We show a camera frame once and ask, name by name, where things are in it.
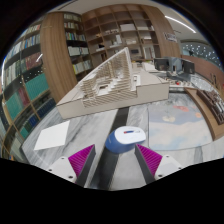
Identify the group of small ceiling lights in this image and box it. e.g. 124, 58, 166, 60
181, 41, 220, 62

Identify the brown model with wooden base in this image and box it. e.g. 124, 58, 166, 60
184, 86, 224, 141

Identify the white architectural model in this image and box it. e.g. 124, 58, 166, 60
55, 46, 170, 120

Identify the narrow dark bookshelf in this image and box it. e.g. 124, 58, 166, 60
62, 12, 94, 82

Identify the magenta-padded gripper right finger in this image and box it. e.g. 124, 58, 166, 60
134, 143, 184, 185

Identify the blue and white computer mouse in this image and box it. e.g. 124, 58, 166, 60
104, 125, 147, 155

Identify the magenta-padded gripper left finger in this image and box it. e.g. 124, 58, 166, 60
45, 143, 97, 188

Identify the light blue printed mouse pad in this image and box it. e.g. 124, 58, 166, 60
147, 99, 214, 152

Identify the white poster sign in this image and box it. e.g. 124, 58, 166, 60
162, 31, 179, 44

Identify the white board with small models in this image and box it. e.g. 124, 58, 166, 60
167, 75, 198, 90

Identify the long ceiling light strip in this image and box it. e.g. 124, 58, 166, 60
164, 14, 198, 34

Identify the grey box-shaped model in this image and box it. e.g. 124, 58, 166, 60
168, 56, 184, 73
153, 57, 170, 72
182, 59, 196, 75

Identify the dark bookshelf with colourful books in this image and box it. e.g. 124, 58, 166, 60
0, 19, 58, 161

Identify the white paper sheet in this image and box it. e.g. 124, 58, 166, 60
33, 120, 71, 151

